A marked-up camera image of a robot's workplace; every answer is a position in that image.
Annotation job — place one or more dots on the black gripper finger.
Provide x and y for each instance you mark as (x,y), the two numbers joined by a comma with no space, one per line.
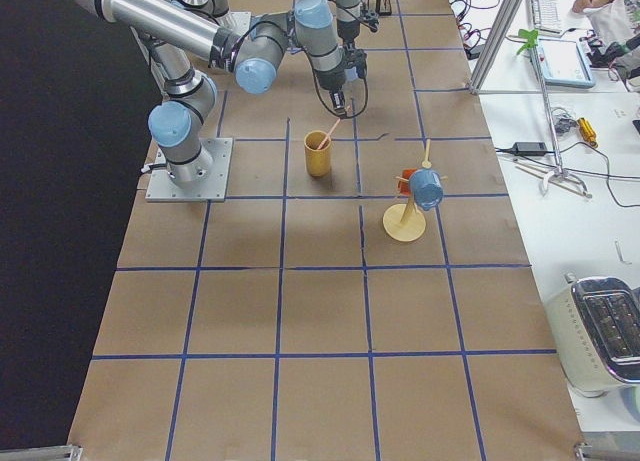
(339,104)

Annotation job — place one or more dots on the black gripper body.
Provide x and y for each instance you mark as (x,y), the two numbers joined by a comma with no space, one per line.
(330,81)

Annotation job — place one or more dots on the pink chopstick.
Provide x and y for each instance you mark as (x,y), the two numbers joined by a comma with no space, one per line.
(329,133)

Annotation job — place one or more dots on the orange cup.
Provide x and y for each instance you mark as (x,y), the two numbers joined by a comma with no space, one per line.
(403,181)

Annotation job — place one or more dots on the blue cup on stand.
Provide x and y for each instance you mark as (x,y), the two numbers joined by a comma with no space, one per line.
(426,188)

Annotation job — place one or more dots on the bamboo cylinder holder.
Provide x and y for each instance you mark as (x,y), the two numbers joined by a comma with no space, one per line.
(317,146)

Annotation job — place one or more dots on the wooden mug tree stand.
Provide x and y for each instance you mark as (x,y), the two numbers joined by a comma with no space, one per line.
(406,222)

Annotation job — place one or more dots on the green plastic clamp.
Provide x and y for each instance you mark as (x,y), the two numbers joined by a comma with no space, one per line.
(530,41)

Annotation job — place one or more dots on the black power adapter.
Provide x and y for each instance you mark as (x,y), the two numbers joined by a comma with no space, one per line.
(530,149)

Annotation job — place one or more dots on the white keyboard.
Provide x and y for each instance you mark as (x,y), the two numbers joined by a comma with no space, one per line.
(545,16)

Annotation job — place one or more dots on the tablet with blue case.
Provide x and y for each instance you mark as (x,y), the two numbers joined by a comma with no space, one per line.
(563,63)

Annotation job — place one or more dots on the silver toaster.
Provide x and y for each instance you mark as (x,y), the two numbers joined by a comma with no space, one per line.
(595,325)

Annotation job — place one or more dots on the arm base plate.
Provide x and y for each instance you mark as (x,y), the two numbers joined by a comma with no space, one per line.
(204,179)
(236,21)

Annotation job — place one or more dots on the aluminium frame post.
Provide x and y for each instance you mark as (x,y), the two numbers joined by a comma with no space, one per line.
(504,18)

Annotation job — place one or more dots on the yellow handled tool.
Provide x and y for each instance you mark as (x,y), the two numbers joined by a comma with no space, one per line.
(587,132)

